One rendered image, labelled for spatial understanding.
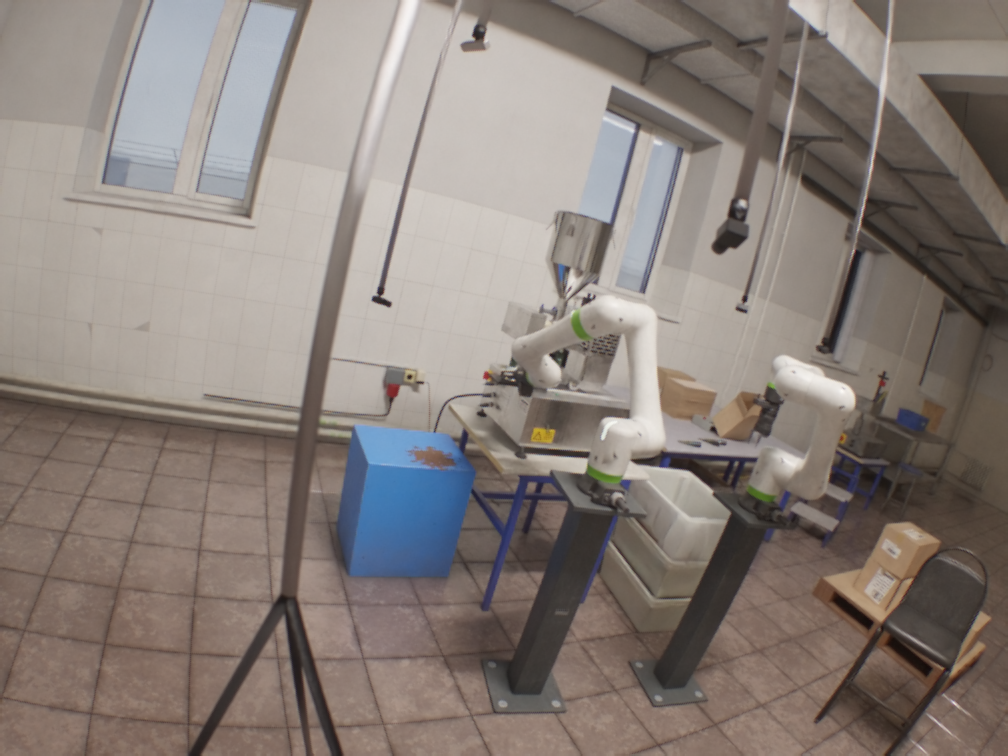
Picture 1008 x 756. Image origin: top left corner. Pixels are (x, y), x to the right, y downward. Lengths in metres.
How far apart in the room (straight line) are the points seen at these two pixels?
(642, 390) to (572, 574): 0.66
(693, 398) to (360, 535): 2.55
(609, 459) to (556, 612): 0.60
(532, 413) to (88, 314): 2.84
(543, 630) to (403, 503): 0.87
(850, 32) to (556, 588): 3.76
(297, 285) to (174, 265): 0.82
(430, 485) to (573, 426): 0.69
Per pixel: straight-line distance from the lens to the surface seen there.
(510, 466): 2.28
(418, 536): 2.62
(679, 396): 4.03
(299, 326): 3.69
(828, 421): 1.88
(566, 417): 2.45
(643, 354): 1.89
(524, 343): 2.05
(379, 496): 2.45
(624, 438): 1.72
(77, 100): 3.90
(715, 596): 2.32
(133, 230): 3.72
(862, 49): 4.29
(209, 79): 4.10
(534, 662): 2.17
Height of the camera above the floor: 1.60
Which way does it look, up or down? 13 degrees down
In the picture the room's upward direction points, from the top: 15 degrees clockwise
